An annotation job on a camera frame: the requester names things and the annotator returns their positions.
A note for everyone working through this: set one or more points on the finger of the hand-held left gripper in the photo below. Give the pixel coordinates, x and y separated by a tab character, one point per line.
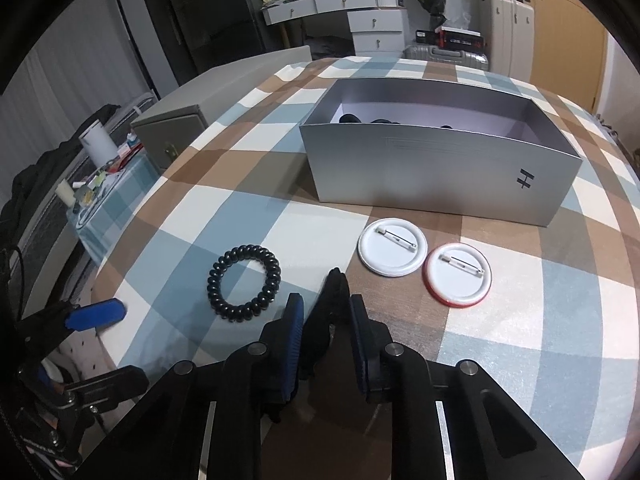
115	380
95	315

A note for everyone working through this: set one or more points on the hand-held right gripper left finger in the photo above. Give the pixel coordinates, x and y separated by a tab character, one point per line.
290	355

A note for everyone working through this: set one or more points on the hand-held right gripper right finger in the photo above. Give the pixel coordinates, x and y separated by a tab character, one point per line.
361	355

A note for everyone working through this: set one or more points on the silver cardboard box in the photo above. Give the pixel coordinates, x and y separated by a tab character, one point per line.
425	180

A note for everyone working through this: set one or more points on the white dotted mat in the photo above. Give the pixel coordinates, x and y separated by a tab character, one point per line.
82	350

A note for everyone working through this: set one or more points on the white pin badge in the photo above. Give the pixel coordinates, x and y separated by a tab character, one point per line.
395	257

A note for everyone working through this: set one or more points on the small plaid-covered side table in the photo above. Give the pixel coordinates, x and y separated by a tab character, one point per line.
110	210

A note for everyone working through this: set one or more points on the red-rimmed pin badge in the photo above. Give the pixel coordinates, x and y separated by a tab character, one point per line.
457	282

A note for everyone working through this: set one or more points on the small cream cylinder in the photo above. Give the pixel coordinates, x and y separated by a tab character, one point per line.
65	192

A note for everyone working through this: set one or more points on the heap of small colourful things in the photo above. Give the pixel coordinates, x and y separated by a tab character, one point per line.
110	172

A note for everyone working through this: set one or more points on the white cylinder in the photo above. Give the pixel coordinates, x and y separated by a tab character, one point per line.
98	142

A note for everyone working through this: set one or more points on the plaid tablecloth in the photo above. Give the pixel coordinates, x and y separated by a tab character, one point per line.
550	285

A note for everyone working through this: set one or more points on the white curtain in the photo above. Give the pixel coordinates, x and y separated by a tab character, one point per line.
65	70

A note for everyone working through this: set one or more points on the grey metal cabinet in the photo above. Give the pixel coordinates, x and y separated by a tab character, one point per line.
225	85

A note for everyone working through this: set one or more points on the silver suitcase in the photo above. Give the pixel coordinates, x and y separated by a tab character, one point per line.
450	59

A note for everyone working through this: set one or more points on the black and red box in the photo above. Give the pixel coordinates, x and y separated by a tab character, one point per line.
455	39

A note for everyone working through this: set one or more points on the dark tall cabinet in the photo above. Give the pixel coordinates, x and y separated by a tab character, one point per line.
210	5

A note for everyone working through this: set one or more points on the white desk with drawers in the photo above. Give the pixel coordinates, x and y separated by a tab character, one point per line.
375	22

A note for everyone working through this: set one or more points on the white locker cabinet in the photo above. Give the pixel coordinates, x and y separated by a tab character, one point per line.
507	35

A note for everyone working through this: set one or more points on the dark wrapped flower bouquet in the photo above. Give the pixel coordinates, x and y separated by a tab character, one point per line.
427	2

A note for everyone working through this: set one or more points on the wooden door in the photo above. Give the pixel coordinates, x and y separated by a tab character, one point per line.
565	25

